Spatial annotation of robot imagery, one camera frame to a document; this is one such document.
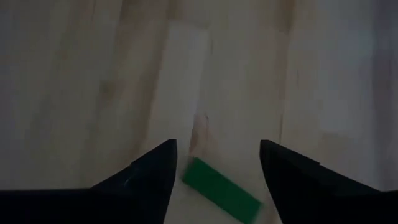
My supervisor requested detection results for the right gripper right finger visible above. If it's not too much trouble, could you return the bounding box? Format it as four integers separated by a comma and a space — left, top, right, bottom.
259, 139, 398, 224

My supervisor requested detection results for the long green block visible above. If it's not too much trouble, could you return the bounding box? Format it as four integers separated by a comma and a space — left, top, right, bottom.
180, 157, 264, 224

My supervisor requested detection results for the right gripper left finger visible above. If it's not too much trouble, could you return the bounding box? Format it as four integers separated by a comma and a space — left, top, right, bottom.
90, 139, 178, 224

